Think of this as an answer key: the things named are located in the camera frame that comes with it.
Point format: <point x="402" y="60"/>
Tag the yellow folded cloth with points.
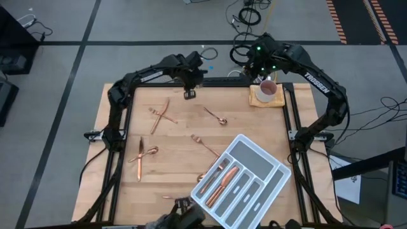
<point x="280" y="100"/>

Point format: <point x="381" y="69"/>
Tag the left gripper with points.
<point x="194" y="79"/>

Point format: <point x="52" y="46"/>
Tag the red object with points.
<point x="387" y="227"/>

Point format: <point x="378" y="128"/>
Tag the rose gold spoon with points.
<point x="223" y="121"/>
<point x="154" y="150"/>
<point x="200" y="177"/>
<point x="168" y="197"/>

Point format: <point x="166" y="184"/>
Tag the black equipment box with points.
<point x="6" y="101"/>

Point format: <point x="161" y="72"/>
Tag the black power strip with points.
<point x="222" y="80"/>

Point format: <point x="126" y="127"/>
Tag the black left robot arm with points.
<point x="116" y="95"/>

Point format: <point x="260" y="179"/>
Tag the grey equipment cart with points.
<point x="394" y="206"/>

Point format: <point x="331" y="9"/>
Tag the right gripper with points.
<point x="264" y="57"/>

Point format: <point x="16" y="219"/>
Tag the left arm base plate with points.
<point x="93" y="136"/>

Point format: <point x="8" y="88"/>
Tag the black cabinet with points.
<point x="16" y="47"/>

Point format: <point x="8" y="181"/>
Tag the black mat orange striped edge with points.
<point x="356" y="19"/>

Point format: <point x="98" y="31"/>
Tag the white cup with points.
<point x="266" y="90"/>

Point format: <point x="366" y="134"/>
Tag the white plastic cutlery tray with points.
<point x="251" y="152"/>

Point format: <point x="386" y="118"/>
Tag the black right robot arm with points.
<point x="334" y="98"/>

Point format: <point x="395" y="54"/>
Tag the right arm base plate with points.
<point x="324" y="136"/>

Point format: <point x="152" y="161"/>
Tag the white paper sheet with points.
<point x="348" y="187"/>

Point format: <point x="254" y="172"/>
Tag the rose gold knife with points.
<point x="155" y="125"/>
<point x="216" y="194"/>
<point x="140" y="146"/>
<point x="230" y="175"/>

